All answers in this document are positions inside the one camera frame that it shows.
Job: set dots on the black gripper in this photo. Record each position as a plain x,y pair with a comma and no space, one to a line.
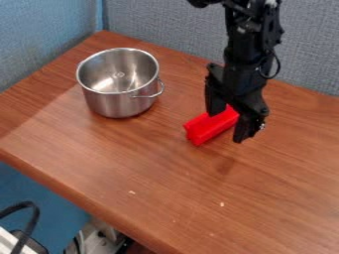
235,84

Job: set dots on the red plastic block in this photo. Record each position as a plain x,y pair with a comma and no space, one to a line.
205,127

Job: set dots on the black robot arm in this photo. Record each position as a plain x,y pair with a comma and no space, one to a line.
253,27

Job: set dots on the stainless steel pot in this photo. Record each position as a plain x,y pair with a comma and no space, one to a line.
121,82

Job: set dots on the white box under table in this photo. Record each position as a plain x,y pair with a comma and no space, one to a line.
99,238

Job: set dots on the grey device bottom left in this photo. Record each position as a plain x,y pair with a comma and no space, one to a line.
16,243

